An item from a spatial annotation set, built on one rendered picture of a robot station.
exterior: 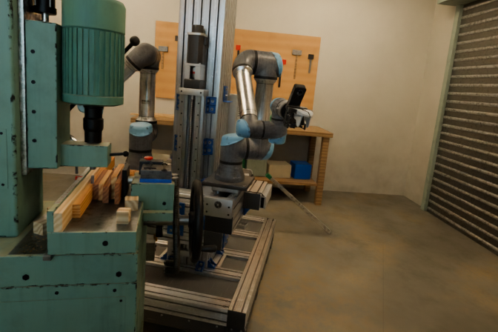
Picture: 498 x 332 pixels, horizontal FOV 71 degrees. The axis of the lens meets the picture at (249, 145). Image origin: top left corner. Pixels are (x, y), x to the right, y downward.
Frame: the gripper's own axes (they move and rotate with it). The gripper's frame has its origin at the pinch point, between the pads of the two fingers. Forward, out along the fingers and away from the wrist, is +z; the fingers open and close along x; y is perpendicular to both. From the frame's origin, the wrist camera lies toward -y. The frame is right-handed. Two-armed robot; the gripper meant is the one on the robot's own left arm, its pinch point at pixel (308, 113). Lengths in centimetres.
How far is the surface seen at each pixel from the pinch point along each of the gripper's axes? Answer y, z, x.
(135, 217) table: 33, 16, 53
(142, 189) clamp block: 30, 2, 52
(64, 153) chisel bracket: 21, -2, 76
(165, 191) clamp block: 30, 3, 45
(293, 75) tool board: -9, -310, -104
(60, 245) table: 37, 26, 70
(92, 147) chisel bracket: 18, -2, 69
